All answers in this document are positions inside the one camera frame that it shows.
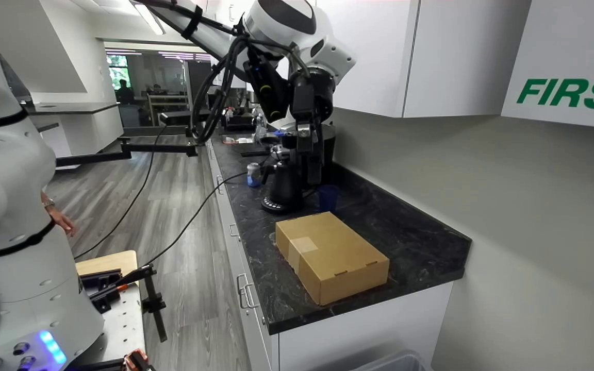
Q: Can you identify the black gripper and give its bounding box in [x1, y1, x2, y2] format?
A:
[292, 71, 336, 186]

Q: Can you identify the black coffee maker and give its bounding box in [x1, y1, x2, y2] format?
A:
[268, 122, 341, 201]

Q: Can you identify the black gooseneck kettle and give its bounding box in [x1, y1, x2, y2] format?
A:
[261, 142, 307, 214]

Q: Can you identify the dark blue cup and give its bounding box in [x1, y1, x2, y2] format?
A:
[316, 187, 344, 212]

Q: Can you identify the blue drink can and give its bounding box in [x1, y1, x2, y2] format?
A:
[243, 161, 266, 189]

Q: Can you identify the brown cardboard box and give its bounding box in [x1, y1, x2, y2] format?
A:
[273, 211, 393, 308]

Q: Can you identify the black boom stand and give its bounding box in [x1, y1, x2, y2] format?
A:
[46, 131, 202, 172]

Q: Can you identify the wooden chair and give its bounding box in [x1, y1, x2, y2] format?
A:
[144, 91, 191, 128]

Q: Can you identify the dark marble cabinet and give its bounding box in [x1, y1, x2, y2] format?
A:
[202, 122, 474, 371]

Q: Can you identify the distant seated person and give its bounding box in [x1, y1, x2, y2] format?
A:
[114, 78, 135, 106]

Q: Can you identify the black clamp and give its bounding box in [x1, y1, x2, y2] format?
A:
[78, 264, 169, 344]

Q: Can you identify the white kitchen island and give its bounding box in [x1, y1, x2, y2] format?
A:
[33, 91, 126, 159]

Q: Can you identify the light wooden board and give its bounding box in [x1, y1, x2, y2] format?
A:
[74, 247, 140, 281]

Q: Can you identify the perforated metal table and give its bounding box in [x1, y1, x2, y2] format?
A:
[68, 276, 149, 371]

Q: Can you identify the white first aid cabinet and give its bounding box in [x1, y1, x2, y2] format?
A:
[501, 0, 594, 131]

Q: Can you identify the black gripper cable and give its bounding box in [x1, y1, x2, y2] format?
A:
[191, 32, 252, 146]

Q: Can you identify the black boom camera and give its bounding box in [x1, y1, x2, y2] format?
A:
[157, 109, 202, 129]

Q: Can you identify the silver drawer handle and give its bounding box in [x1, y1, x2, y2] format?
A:
[236, 273, 259, 314]

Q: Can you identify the black floor cable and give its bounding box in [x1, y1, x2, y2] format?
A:
[73, 122, 162, 264]
[139, 172, 249, 269]

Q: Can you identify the white upper wall cabinet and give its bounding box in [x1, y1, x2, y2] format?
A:
[206, 0, 533, 120]

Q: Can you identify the red clamp handle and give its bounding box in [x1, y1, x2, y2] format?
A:
[120, 348, 157, 371]

